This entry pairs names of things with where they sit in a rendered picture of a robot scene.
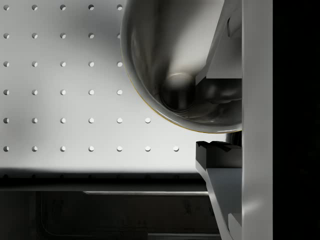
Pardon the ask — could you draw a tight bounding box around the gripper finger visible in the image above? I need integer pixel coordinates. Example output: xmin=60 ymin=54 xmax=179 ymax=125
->
xmin=195 ymin=140 xmax=243 ymax=240
xmin=196 ymin=0 xmax=243 ymax=104

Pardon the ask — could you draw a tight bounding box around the yellow mug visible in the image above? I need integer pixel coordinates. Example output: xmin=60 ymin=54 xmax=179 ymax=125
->
xmin=120 ymin=0 xmax=243 ymax=134

